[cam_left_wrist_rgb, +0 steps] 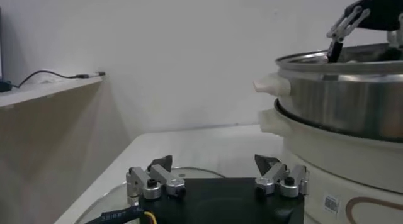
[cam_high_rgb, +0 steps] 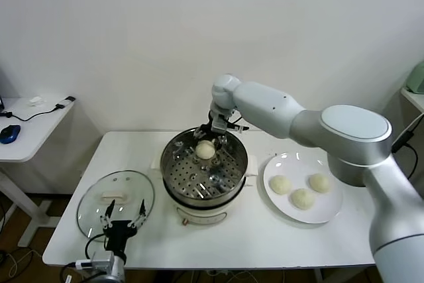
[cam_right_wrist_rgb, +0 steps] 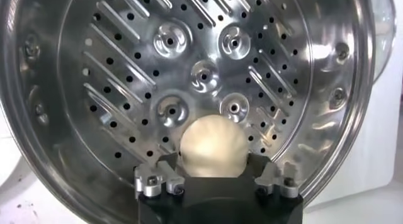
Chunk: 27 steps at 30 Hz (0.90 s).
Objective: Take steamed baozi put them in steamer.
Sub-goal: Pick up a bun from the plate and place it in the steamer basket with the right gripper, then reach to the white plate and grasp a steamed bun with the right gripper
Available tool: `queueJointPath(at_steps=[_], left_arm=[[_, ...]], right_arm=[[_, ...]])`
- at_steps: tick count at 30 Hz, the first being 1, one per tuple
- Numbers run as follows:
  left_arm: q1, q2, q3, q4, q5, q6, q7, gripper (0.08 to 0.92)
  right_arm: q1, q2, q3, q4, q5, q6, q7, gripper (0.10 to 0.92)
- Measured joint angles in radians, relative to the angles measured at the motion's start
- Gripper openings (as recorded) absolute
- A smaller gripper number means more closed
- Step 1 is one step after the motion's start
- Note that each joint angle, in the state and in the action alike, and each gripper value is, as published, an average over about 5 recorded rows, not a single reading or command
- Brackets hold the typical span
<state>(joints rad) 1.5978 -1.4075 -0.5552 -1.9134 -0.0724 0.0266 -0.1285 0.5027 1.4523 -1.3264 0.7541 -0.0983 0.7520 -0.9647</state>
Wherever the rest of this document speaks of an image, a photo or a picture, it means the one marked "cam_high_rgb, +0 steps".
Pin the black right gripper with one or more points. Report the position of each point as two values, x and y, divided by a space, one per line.
232 118

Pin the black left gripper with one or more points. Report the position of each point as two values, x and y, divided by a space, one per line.
117 231

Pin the white steamed baozi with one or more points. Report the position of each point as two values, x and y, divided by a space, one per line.
204 151
302 199
320 182
280 184

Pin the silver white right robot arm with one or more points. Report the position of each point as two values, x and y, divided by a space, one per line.
265 107

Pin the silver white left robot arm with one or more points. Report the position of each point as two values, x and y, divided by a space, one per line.
116 269

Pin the stainless steel steamer basket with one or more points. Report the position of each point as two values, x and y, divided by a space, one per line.
185 180

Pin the white electric cooker base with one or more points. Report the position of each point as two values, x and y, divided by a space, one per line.
202 216

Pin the white round plate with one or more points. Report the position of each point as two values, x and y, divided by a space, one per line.
298 216

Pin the white side desk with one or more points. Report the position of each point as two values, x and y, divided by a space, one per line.
33 137

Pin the black silver adapter dongle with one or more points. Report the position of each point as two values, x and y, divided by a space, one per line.
66 102

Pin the blue computer mouse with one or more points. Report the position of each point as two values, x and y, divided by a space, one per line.
10 134

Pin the small white plastic object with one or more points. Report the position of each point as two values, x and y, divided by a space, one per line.
36 101

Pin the pale green appliance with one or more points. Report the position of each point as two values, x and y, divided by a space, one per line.
416 79

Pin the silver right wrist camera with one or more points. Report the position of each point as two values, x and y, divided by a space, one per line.
219 124

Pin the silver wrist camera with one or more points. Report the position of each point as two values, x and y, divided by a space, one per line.
101 260
219 124

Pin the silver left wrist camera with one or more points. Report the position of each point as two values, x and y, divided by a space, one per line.
101 260

